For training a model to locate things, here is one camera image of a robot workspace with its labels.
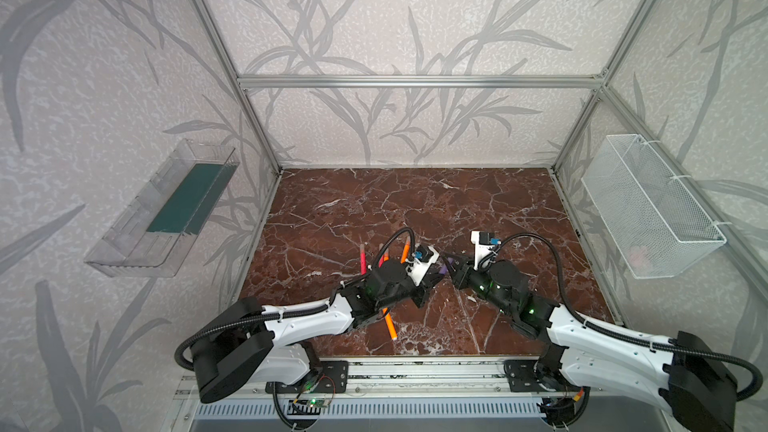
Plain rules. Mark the clear plastic wall tray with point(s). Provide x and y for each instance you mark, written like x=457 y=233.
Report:
x=153 y=236

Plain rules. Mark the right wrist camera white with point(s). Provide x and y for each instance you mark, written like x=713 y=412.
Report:
x=486 y=247

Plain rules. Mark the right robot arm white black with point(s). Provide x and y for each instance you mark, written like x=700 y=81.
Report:
x=681 y=376

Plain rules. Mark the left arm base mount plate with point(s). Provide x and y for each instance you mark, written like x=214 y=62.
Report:
x=331 y=378

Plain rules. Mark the white wire mesh basket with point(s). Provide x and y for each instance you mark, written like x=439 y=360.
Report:
x=657 y=225

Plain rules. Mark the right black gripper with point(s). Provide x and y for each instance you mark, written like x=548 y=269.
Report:
x=466 y=275

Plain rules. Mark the orange marker diagonal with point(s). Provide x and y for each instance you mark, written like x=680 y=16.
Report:
x=390 y=325

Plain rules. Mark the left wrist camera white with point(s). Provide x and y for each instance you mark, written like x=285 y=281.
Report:
x=423 y=258

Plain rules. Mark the orange marker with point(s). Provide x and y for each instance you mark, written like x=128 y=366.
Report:
x=406 y=251

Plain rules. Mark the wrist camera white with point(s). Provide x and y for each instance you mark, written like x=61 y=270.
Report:
x=423 y=258
x=486 y=247

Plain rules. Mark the aluminium front rail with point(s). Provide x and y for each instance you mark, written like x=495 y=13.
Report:
x=454 y=376

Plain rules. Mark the green circuit board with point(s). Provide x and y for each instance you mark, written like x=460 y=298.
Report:
x=310 y=405

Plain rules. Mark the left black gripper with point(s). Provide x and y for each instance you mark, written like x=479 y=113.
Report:
x=417 y=287

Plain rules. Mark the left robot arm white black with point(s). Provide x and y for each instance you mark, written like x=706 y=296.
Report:
x=272 y=343

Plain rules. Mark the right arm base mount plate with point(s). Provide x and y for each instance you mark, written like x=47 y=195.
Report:
x=522 y=375

